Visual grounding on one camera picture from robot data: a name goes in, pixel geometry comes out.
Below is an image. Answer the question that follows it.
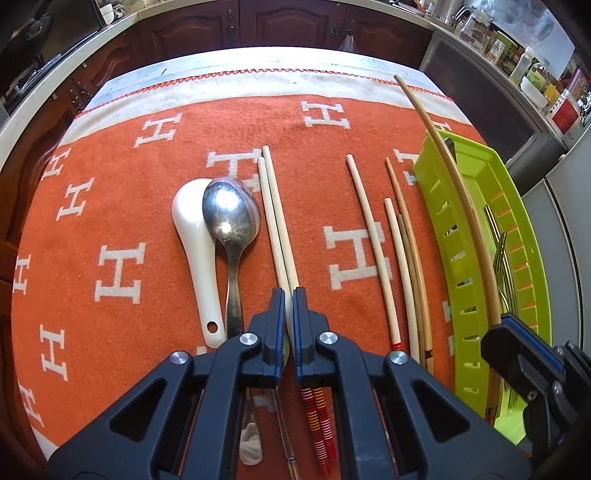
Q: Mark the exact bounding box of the grey refrigerator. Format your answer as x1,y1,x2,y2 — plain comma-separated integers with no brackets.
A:
503,134,591,342

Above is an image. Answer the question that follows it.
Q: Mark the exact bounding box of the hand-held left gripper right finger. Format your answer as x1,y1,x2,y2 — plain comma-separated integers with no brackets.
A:
292,286,532,480

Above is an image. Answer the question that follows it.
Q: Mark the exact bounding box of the glass pitcher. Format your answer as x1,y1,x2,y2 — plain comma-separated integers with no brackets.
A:
455,4,495,47

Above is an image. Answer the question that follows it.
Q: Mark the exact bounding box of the twisted metal chopstick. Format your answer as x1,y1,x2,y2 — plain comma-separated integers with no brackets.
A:
272,390,301,480

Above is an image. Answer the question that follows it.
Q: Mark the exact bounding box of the light chopstick red band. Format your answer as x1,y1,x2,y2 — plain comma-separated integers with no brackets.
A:
346,154,402,352
384,198,420,365

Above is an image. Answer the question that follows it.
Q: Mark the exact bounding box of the orange patterned blanket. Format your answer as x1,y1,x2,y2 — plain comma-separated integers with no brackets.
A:
9,65,490,467

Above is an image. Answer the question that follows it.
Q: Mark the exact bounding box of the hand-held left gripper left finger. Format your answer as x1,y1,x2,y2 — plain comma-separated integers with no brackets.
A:
46,287,287,480

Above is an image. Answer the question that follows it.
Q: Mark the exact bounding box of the row of condiment jars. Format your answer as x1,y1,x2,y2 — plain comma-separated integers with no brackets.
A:
485,30,525,77

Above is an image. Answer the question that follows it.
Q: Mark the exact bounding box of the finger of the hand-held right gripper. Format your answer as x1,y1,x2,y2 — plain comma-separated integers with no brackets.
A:
480,324,564,408
500,312,568,374

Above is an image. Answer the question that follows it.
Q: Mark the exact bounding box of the brown chopstick dark marked end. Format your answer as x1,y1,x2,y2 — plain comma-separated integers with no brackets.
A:
384,157,435,374

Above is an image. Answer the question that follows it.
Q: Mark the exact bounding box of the pale table cover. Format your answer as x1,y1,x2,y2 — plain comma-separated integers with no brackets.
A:
92,46,444,100

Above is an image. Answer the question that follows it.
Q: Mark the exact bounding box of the white ceramic spoon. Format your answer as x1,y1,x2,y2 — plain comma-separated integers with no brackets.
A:
172,179,227,349

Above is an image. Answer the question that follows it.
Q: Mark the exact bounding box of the white bowl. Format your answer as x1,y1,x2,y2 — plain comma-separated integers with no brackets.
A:
519,76,555,109

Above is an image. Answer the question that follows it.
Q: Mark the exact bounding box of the light chopstick red striped end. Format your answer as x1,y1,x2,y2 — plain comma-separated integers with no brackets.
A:
262,145,339,462
257,156,329,477

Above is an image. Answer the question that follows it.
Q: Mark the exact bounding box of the stainless steel tablespoon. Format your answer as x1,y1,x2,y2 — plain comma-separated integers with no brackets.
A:
202,179,262,352

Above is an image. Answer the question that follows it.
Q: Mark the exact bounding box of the red container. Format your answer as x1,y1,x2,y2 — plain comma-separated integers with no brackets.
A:
549,95,583,137

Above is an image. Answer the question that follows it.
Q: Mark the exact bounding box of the white plastic bottle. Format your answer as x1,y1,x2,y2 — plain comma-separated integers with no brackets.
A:
510,48,536,86

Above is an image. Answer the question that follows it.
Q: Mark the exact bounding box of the gas stove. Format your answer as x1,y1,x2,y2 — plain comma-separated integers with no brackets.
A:
0,51,63,121

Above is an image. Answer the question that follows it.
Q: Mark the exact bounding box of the stainless steel fork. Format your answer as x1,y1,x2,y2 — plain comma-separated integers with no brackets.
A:
490,231,517,319

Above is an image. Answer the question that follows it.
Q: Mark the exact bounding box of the green plastic utensil tray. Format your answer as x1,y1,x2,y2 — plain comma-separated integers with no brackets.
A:
412,129,552,441

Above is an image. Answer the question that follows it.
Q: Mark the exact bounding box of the stainless steel cabinet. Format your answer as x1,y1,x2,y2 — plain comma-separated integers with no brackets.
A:
418,32,568,171

